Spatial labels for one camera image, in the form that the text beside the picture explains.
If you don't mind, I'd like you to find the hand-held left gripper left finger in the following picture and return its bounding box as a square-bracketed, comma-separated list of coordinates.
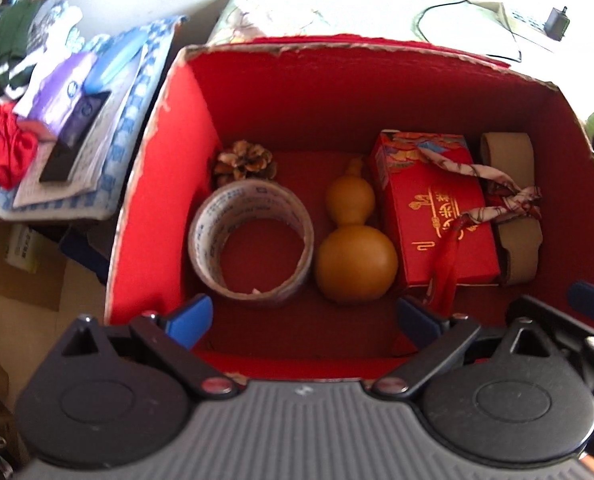
[60, 293, 239, 402]

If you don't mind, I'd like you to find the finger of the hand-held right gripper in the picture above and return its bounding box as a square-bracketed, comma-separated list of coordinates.
[506, 281, 594, 408]

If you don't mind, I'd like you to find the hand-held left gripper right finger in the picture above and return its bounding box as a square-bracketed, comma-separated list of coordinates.
[373, 295, 554, 402]

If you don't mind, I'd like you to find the small red patterned box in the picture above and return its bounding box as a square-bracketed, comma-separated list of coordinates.
[369, 130, 502, 288]

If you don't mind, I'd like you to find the large red cardboard box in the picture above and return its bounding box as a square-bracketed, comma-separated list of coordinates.
[103, 34, 594, 380]

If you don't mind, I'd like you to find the clear tape roll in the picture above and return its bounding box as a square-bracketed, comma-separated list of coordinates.
[188, 180, 315, 309]

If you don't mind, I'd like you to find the brown gourd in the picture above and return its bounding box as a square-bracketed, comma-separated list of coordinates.
[314, 157, 399, 304]

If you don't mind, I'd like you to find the brown cardboard roll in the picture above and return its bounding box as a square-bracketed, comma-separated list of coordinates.
[479, 131, 544, 287]

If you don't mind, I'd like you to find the brown cardboard carton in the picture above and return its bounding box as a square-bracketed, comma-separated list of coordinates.
[0, 222, 109, 313]

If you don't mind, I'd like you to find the pine cone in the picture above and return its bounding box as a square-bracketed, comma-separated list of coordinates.
[212, 140, 279, 188]

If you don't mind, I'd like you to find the pile of clothes and papers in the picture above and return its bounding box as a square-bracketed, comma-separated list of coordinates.
[0, 14, 189, 225]

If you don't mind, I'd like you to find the black box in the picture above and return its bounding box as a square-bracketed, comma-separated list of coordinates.
[39, 91, 113, 184]

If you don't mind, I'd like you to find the red cloth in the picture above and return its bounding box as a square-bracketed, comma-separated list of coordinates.
[0, 102, 39, 190]

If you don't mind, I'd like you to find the purple packet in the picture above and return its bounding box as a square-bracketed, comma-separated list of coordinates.
[14, 51, 99, 137]

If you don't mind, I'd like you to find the blue oblong case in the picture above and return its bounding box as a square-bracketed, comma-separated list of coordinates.
[84, 30, 149, 96]

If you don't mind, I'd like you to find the black charger plug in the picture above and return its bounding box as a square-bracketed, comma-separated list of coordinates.
[544, 6, 571, 42]

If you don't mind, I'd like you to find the white power strip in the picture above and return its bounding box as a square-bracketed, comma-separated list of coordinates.
[472, 1, 570, 53]

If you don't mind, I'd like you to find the green striped clothing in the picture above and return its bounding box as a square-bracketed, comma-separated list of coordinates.
[0, 0, 54, 126]

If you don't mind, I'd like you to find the patterned ribbon red strap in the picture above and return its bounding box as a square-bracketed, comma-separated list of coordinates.
[416, 146, 544, 317]

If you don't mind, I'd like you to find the black cable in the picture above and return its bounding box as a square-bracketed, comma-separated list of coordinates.
[417, 0, 524, 64]

